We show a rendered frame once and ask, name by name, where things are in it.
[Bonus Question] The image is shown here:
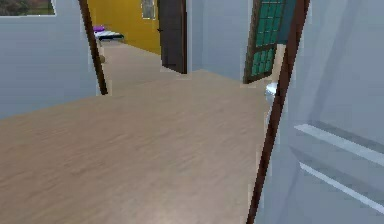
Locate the dark brown room door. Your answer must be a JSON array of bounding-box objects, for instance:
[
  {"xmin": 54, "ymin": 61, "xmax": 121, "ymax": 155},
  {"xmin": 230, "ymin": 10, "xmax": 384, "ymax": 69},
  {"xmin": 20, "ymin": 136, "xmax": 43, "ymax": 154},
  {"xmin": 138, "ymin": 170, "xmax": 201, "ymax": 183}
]
[{"xmin": 157, "ymin": 0, "xmax": 188, "ymax": 75}]

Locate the white toilet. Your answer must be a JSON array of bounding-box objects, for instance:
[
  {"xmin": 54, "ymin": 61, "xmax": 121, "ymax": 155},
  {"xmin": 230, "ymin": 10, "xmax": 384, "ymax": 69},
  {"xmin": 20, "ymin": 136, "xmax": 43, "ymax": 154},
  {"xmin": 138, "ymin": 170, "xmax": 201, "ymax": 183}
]
[{"xmin": 265, "ymin": 82, "xmax": 279, "ymax": 98}]

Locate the green glass panel door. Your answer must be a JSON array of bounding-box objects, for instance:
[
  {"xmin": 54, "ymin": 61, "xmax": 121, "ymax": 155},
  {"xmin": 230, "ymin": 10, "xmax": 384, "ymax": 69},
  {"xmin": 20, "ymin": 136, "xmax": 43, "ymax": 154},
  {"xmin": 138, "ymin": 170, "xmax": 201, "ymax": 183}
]
[{"xmin": 243, "ymin": 0, "xmax": 298, "ymax": 85}]

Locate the pale grey room door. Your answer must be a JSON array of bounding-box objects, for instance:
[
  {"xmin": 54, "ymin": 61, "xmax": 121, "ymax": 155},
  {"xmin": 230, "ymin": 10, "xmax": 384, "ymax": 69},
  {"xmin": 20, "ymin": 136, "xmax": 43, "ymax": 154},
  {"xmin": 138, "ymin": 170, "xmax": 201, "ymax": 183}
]
[{"xmin": 254, "ymin": 0, "xmax": 384, "ymax": 224}]

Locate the framed landscape picture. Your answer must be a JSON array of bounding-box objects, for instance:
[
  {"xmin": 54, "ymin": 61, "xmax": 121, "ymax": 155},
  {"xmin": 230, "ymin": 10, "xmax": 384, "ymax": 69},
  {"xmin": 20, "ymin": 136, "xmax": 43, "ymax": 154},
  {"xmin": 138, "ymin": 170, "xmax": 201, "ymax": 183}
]
[{"xmin": 0, "ymin": 0, "xmax": 57, "ymax": 17}]

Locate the small framed wall picture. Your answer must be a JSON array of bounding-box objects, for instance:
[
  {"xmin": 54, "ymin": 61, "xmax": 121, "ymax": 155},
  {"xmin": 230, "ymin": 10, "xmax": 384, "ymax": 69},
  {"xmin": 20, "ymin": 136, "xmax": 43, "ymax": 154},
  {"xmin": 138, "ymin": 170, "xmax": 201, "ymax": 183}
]
[{"xmin": 141, "ymin": 0, "xmax": 157, "ymax": 20}]

